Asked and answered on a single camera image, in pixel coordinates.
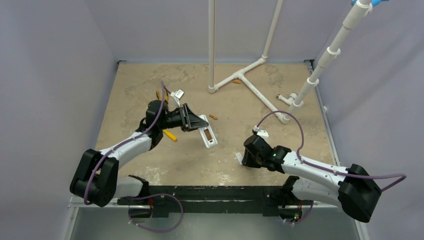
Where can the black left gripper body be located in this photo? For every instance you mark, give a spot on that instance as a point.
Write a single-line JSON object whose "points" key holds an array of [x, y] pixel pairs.
{"points": [[172, 120]]}

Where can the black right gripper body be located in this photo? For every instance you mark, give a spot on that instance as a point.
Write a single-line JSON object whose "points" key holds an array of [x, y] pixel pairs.
{"points": [[247, 159]]}

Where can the white universal AC remote control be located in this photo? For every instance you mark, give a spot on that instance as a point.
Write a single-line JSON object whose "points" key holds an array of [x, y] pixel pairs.
{"points": [[207, 144]]}

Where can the orange AAA battery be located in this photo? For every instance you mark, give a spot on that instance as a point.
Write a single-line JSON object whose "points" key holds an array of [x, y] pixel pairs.
{"points": [[213, 117]]}

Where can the white remote battery cover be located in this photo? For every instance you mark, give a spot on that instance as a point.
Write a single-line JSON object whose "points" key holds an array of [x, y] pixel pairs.
{"points": [[239, 158]]}

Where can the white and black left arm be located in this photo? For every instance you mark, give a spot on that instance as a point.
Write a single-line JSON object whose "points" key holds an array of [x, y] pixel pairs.
{"points": [[96, 179]]}

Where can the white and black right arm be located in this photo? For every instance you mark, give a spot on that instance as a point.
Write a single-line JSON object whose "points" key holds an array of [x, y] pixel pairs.
{"points": [[349, 188]]}

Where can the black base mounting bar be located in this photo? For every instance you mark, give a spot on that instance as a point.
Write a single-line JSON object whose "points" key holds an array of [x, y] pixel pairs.
{"points": [[159, 201]]}

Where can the yellow handled screwdriver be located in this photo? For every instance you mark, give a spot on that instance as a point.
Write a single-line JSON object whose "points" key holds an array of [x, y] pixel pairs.
{"points": [[170, 135]]}

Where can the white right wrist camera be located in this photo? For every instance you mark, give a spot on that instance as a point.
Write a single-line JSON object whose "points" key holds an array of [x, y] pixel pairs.
{"points": [[260, 132]]}

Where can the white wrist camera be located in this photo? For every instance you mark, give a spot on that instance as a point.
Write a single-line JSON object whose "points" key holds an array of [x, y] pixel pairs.
{"points": [[260, 132], [177, 96]]}

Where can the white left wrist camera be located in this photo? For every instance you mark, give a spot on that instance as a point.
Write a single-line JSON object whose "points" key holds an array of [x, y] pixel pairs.
{"points": [[177, 96]]}

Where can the yellow handled pliers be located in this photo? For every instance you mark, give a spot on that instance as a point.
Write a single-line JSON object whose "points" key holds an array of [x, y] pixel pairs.
{"points": [[161, 96]]}

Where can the aluminium table frame rail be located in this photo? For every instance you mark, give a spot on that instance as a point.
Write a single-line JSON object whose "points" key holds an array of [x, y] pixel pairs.
{"points": [[324, 140]]}

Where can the white PVC pipe frame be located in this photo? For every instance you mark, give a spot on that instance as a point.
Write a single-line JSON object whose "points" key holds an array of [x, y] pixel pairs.
{"points": [[246, 36]]}

